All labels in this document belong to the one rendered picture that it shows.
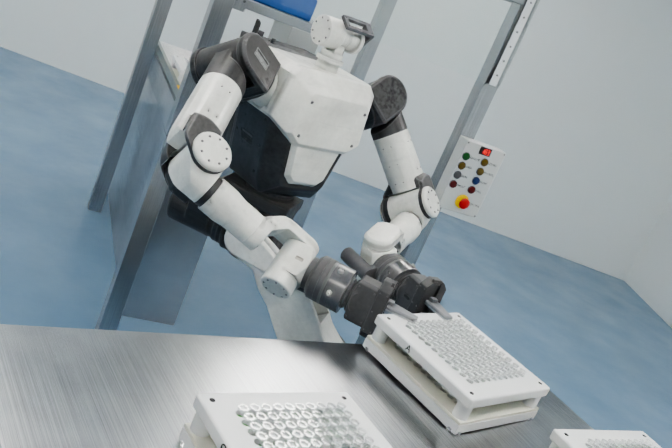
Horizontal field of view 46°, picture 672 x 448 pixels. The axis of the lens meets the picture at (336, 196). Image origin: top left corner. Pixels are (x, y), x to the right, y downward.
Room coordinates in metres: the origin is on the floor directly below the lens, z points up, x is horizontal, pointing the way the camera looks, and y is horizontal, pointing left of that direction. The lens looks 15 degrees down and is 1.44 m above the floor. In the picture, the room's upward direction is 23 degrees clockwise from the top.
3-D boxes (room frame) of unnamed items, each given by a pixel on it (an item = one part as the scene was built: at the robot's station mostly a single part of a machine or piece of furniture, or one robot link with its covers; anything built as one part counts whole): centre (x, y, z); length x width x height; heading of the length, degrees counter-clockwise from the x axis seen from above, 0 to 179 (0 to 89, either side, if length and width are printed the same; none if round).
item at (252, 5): (2.77, 0.55, 1.22); 0.62 x 0.38 x 0.04; 25
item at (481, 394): (1.33, -0.33, 0.89); 0.25 x 0.24 x 0.02; 137
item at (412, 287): (1.53, -0.22, 0.90); 0.12 x 0.10 x 0.13; 39
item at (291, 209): (1.78, 0.21, 0.82); 0.28 x 0.13 x 0.18; 81
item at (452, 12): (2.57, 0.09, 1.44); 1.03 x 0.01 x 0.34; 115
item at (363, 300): (1.38, -0.11, 0.90); 0.12 x 0.10 x 0.13; 79
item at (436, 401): (1.33, -0.32, 0.85); 0.24 x 0.24 x 0.02; 47
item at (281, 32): (2.64, 0.34, 1.11); 0.22 x 0.11 x 0.20; 25
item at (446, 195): (2.77, -0.41, 0.94); 0.17 x 0.06 x 0.26; 115
